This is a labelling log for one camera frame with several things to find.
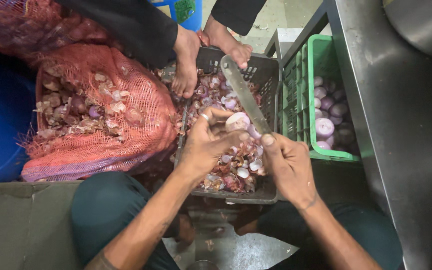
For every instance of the person's right hand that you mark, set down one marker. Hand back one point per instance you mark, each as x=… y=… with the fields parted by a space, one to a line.
x=291 y=172

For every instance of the green plastic crate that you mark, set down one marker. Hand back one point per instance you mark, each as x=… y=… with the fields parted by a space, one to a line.
x=294 y=105

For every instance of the steel knife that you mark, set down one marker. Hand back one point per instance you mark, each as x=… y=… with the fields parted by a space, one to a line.
x=244 y=93

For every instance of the large steel bowl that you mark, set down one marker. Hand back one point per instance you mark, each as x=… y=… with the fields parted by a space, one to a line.
x=422 y=22

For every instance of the small steel stand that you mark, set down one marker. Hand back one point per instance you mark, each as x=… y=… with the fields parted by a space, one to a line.
x=285 y=41

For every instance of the peeled purple onion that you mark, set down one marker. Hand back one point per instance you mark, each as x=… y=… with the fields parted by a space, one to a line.
x=238 y=120

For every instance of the stainless steel table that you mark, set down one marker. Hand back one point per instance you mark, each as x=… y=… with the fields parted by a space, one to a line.
x=403 y=131

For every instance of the heap of peeled onions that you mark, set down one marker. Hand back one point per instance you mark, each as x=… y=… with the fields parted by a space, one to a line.
x=328 y=112

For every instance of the small round steel bowl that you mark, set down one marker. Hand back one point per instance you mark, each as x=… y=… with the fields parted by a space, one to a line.
x=202 y=265

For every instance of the person's left hand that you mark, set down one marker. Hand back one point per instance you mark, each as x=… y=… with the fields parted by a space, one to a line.
x=201 y=144

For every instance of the person's left leg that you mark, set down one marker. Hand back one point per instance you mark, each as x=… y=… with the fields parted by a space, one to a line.
x=103 y=210

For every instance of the blue bucket with label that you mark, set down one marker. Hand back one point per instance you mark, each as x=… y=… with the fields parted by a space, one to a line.
x=180 y=11

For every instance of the grey flat cardboard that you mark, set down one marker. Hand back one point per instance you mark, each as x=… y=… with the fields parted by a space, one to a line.
x=21 y=225

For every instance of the person's right leg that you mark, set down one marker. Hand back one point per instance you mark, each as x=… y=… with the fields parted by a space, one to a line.
x=362 y=232

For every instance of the red mesh sack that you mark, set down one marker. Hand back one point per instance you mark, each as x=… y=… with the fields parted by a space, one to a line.
x=126 y=123

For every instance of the pile of onion peels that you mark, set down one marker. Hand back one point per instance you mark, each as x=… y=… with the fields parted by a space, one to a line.
x=234 y=170

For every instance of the blue plastic drum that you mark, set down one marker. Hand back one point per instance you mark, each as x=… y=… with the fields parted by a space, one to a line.
x=2 y=120

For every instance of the grey plastic crate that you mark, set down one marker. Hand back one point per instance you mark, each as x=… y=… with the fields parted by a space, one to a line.
x=264 y=75

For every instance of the heap of unpeeled onions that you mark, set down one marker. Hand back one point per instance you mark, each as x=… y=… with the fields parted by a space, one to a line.
x=77 y=108

